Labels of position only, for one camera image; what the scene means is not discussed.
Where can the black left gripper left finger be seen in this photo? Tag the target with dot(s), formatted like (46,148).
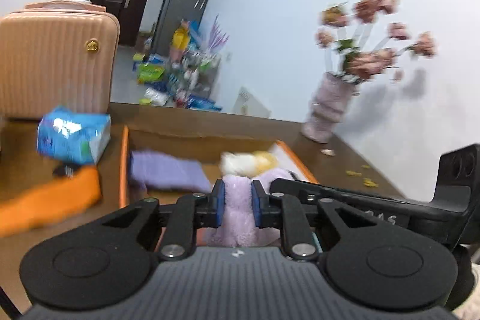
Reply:
(104,262)

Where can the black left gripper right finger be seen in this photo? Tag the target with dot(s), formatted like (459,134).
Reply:
(374,263)

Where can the purple knitted pillow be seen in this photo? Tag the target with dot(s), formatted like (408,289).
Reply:
(161,171)

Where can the blue tissue pack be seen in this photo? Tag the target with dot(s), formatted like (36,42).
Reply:
(72,137)

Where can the orange cardboard box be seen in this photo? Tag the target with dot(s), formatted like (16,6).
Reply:
(205,149)

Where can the white and yellow plush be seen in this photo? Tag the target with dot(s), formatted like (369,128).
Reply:
(247,164)

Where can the pink ribbed vase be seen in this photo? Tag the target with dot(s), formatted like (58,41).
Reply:
(327,108)

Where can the pink artificial flowers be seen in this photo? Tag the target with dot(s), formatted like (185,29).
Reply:
(353,56)

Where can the green snack bag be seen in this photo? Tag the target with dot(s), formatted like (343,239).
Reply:
(149,73)

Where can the pink ribbed suitcase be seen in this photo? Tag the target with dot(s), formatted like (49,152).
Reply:
(57,53)

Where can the cluttered storage rack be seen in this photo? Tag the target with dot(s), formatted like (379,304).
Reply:
(193,65)

